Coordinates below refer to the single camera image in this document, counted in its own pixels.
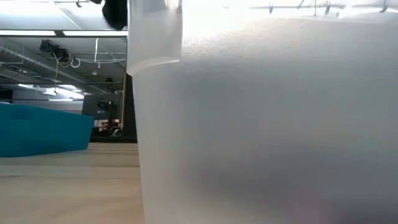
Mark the large white translucent plastic bin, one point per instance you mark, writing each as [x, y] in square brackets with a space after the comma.
[264, 124]

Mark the long ceiling light strip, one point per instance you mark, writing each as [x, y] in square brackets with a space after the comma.
[28, 32]
[93, 33]

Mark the bright fluorescent ceiling lights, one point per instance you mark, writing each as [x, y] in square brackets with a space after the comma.
[66, 92]

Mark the grey cabinet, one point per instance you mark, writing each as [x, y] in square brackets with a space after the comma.
[91, 107]

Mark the black box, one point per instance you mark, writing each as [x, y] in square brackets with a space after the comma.
[5, 94]

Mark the teal plastic bin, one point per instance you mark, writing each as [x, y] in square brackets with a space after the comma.
[40, 130]

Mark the ceiling track rail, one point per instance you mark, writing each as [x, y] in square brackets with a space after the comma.
[326, 7]
[71, 2]

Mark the black frame post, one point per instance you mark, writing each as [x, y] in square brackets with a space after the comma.
[130, 118]

